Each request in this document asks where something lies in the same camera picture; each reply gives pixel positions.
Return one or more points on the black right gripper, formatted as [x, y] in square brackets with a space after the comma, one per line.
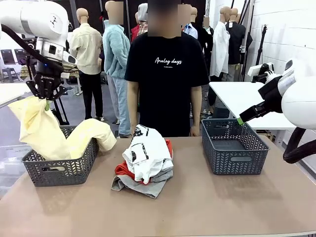
[272, 95]

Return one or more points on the large white table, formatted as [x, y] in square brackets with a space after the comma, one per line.
[234, 96]

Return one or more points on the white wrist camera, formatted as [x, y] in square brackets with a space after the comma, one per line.
[65, 74]
[259, 70]

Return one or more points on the person in black t-shirt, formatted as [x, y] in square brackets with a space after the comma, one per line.
[165, 98]

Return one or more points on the person's right hand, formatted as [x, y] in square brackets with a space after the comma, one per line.
[134, 128]

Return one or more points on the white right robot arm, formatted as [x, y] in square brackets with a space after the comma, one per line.
[301, 103]

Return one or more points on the patterned tablecloth table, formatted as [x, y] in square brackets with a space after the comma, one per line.
[72, 69]

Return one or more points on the person's left hand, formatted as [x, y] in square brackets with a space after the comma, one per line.
[195, 131]

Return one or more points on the small white table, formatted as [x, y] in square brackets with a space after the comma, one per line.
[10, 91]

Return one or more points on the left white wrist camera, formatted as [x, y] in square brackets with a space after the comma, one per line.
[65, 74]

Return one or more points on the black light stand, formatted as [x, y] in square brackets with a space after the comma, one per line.
[261, 44]

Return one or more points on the grey plastic basket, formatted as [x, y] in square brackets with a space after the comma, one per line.
[234, 160]
[74, 170]

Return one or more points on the mannequin in blue shirt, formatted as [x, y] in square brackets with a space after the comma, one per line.
[192, 32]

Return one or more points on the mannequin in white shirt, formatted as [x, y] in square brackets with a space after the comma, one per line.
[219, 49]

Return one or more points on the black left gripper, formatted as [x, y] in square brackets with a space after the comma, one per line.
[49, 74]

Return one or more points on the dark flat monitor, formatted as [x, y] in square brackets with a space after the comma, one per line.
[20, 53]
[7, 56]

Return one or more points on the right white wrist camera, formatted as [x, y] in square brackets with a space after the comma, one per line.
[259, 70]

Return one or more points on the black leaning poles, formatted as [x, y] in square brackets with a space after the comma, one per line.
[249, 29]

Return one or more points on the person's left forearm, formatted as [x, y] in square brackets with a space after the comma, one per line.
[196, 106]

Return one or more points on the mannequin in black shirt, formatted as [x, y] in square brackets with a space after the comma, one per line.
[235, 39]

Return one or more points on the mannequin in cream jacket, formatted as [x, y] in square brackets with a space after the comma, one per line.
[86, 49]

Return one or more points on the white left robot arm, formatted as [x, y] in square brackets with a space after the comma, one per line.
[37, 19]

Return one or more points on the mannequin in grey hood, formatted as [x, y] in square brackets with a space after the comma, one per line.
[142, 14]

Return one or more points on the pale yellow garment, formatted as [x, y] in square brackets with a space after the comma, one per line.
[42, 133]

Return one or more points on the grey shorts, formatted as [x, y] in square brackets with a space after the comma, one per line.
[148, 188]

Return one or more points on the black camera tripod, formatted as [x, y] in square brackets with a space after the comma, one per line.
[61, 116]

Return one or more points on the red orange garment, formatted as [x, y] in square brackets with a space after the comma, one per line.
[123, 170]

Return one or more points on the mannequin in black clothes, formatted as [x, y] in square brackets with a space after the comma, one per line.
[206, 42]

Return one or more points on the mannequin in blue fleece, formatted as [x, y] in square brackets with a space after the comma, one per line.
[116, 54]

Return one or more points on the white black-printed t-shirt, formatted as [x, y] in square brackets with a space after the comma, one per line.
[150, 150]

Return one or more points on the grey stool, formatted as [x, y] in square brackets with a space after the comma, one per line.
[10, 71]

